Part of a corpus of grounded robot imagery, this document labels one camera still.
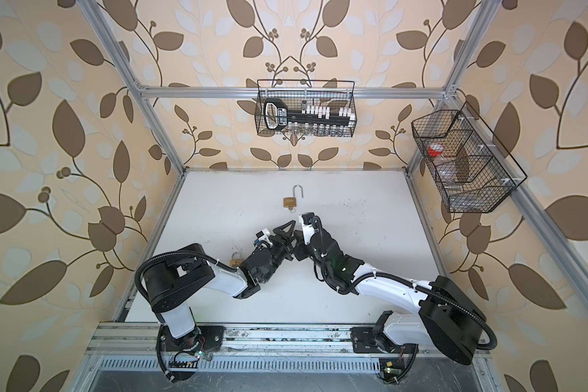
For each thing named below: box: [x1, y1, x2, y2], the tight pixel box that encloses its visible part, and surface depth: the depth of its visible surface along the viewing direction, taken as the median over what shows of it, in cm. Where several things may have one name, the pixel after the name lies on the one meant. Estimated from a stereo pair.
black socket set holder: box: [263, 98, 356, 137], surface depth 86 cm
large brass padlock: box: [282, 184, 304, 208], surface depth 110 cm
